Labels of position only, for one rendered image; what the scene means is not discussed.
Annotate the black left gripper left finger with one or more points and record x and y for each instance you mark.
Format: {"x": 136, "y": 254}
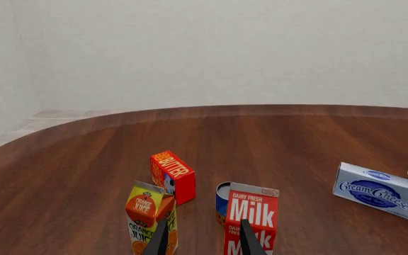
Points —
{"x": 158, "y": 243}

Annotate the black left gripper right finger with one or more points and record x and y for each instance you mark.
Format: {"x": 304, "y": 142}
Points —
{"x": 250, "y": 243}

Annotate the orange juice carton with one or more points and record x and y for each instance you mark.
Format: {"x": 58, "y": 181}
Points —
{"x": 146, "y": 212}

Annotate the red milk carton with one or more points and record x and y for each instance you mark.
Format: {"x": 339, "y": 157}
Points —
{"x": 251, "y": 210}

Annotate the blue tin can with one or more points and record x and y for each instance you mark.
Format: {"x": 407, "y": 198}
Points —
{"x": 221, "y": 202}

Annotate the red butter box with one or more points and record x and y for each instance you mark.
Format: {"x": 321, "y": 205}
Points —
{"x": 175, "y": 176}

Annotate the cream cheese box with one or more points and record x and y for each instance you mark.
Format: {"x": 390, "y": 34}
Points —
{"x": 375, "y": 190}

